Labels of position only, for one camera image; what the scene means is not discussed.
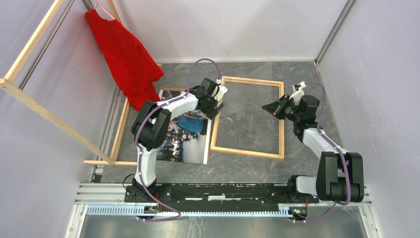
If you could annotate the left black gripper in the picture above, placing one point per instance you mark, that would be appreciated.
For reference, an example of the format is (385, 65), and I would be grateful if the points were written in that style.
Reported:
(211, 112)

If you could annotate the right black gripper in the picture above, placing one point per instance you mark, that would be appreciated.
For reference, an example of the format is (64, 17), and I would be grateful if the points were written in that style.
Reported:
(274, 107)

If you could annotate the wooden picture frame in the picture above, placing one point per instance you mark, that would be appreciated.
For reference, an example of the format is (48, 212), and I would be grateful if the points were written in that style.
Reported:
(243, 127)

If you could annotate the clear acrylic sheet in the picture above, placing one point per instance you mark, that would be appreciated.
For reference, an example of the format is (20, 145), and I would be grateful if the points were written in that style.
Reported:
(287, 72)

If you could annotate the printed colour photo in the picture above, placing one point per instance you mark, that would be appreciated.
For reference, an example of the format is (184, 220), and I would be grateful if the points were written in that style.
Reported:
(186, 146)

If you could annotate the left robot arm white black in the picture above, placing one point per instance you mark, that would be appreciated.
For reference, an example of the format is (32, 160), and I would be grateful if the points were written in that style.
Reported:
(151, 125)

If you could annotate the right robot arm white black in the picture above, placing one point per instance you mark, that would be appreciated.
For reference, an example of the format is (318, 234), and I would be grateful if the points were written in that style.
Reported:
(340, 173)

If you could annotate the red hanging shirt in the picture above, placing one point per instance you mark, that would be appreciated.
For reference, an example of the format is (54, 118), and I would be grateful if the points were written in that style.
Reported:
(133, 69)

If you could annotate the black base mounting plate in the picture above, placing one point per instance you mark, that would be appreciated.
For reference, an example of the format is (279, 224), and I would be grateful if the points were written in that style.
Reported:
(219, 197)

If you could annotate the wooden clothes rack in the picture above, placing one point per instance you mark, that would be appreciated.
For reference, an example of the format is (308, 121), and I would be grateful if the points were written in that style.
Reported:
(60, 74)

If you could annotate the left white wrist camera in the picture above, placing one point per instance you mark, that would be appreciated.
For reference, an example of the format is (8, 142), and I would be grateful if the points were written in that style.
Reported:
(220, 91)

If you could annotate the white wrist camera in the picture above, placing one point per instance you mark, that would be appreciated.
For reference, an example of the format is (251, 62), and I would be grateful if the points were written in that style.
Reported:
(220, 91)
(298, 92)

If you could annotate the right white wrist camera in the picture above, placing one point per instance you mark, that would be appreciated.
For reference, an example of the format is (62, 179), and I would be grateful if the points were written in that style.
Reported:
(298, 92)

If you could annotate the aluminium rail base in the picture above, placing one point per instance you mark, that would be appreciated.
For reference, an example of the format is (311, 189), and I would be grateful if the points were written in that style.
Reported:
(100, 210)

